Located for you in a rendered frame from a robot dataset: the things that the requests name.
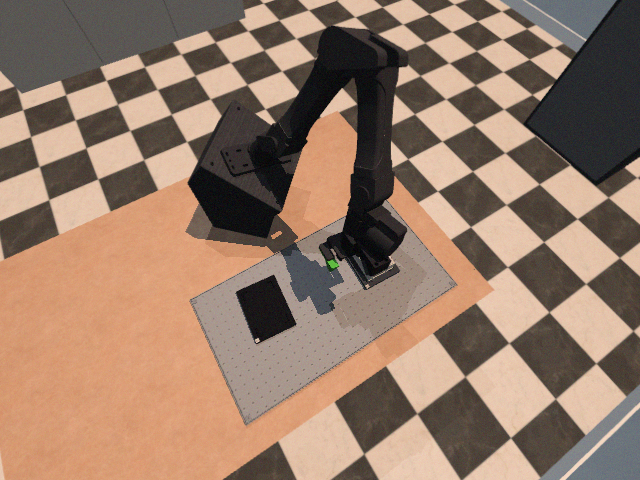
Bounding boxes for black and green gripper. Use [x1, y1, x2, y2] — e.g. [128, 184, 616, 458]
[319, 226, 365, 272]

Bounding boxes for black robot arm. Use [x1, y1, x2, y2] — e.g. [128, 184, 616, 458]
[220, 26, 408, 277]

